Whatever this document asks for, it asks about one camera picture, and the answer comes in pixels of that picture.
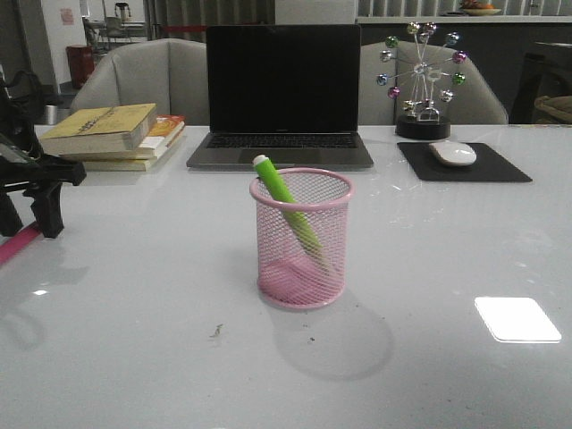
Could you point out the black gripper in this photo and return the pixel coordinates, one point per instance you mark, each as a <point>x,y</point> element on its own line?
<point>24,160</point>

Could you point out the pink marker pen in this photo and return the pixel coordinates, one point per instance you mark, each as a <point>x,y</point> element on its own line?
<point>18,242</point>

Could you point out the green marker pen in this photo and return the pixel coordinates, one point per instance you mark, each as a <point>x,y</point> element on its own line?
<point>286,201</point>

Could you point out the pink mesh pen holder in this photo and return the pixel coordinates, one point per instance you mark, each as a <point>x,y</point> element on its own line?
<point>287,275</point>

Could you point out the cream bottom book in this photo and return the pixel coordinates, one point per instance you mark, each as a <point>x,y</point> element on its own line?
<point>136,165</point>

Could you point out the yellow top book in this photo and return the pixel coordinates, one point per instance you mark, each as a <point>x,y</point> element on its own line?
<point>98,130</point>

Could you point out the orange middle book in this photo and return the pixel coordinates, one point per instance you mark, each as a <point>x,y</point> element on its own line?
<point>158,141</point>

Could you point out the red trash bin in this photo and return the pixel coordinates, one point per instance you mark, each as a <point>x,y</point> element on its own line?
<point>81,64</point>

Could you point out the grey left armchair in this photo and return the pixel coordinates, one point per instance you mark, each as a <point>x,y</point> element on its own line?
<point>169,72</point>

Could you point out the grey open laptop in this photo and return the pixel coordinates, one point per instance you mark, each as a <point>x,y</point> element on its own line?
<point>289,92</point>

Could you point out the ferris wheel desk toy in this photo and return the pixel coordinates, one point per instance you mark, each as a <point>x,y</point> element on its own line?
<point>423,84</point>

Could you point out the white computer mouse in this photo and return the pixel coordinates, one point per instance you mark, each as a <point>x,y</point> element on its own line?
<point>453,153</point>

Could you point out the black mouse pad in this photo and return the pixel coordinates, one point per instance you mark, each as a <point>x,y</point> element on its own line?
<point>489,165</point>

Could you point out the fruit bowl on counter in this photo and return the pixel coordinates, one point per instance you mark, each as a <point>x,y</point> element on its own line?
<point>478,8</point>

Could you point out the dark side chair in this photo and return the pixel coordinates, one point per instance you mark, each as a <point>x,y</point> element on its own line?
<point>546,72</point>

